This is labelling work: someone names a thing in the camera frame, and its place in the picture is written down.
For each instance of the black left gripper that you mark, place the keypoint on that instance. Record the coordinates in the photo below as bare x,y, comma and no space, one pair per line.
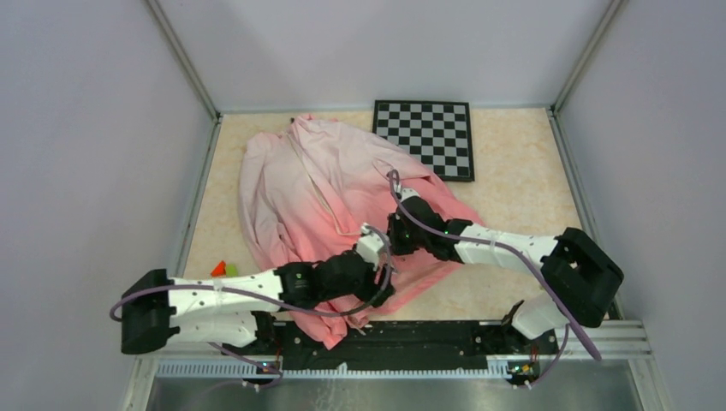
371,287

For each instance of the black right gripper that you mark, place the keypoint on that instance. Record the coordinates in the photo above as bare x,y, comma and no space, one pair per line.
395,247

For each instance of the pink zip-up jacket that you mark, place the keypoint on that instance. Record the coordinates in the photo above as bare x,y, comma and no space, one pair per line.
304,193

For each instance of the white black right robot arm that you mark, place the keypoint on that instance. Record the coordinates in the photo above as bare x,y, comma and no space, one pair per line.
579,279

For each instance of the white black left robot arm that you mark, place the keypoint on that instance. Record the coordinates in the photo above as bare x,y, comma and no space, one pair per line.
158,310

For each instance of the black white checkerboard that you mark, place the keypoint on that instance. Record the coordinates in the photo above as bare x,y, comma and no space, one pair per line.
437,133

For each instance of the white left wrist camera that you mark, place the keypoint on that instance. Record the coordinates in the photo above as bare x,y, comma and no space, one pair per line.
373,246

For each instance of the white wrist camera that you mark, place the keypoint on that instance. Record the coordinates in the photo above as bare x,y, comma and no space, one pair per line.
407,193
373,246

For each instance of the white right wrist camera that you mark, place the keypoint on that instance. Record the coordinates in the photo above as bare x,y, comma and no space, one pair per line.
407,193

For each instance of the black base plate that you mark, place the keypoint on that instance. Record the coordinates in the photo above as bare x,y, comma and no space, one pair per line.
398,346

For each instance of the aluminium frame rail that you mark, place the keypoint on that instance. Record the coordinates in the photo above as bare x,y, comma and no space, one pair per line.
198,376

